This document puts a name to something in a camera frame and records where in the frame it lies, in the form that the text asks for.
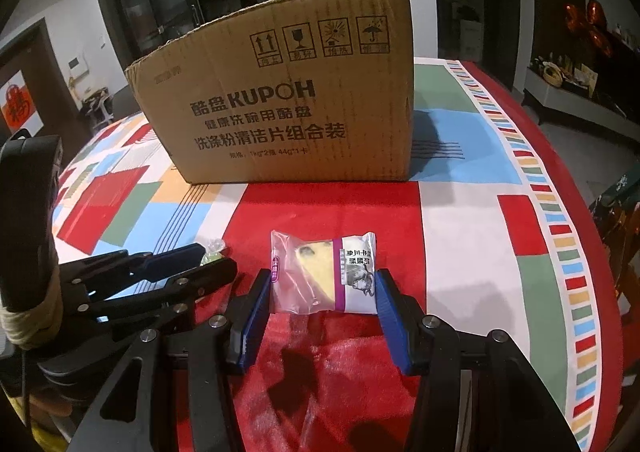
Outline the colourful patchwork tablecloth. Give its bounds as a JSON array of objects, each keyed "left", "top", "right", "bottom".
[{"left": 50, "top": 57, "right": 640, "bottom": 452}]

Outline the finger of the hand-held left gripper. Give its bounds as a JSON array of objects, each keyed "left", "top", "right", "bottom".
[
  {"left": 80, "top": 259, "right": 239, "bottom": 329},
  {"left": 60, "top": 242, "right": 209, "bottom": 296}
]

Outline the wooden chair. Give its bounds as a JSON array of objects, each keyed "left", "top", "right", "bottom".
[{"left": 587, "top": 182, "right": 640, "bottom": 333}]

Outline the red door decoration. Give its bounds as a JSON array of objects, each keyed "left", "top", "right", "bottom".
[{"left": 0, "top": 72, "right": 38, "bottom": 133}]

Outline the white chair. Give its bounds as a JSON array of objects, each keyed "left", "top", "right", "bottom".
[{"left": 82, "top": 90, "right": 118, "bottom": 133}]

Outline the dark sideboard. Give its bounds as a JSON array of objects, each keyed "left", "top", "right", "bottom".
[{"left": 522, "top": 57, "right": 640, "bottom": 138}]

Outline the green cloth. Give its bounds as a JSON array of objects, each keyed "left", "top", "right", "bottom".
[{"left": 600, "top": 172, "right": 640, "bottom": 205}]

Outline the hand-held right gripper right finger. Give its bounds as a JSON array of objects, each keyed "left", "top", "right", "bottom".
[{"left": 376, "top": 269, "right": 576, "bottom": 452}]

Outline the brown cardboard box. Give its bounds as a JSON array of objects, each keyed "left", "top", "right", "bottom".
[{"left": 125, "top": 0, "right": 416, "bottom": 184}]

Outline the clear green candy packet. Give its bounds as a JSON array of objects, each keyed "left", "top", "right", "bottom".
[{"left": 200, "top": 239, "right": 228, "bottom": 268}]

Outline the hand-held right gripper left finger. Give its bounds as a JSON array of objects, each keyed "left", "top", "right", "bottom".
[{"left": 75, "top": 269, "right": 275, "bottom": 452}]

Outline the clear cheese cake packet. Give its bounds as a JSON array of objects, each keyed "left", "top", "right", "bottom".
[{"left": 270, "top": 229, "right": 380, "bottom": 317}]

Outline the orange foil balloon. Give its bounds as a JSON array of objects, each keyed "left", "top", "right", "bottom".
[{"left": 565, "top": 0, "right": 616, "bottom": 58}]

